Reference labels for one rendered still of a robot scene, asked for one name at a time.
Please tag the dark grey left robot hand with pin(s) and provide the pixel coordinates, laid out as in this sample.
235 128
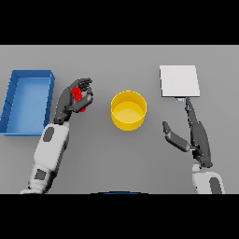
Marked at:
64 102

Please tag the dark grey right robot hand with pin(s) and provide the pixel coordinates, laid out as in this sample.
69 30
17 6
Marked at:
199 137

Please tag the red beaker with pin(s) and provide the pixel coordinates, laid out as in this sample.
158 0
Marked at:
77 94

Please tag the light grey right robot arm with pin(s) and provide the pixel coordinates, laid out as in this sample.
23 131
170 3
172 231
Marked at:
206 181

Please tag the yellow bowl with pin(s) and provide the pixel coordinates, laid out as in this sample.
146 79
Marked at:
128 110

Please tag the blue tray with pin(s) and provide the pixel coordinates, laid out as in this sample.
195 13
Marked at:
27 102

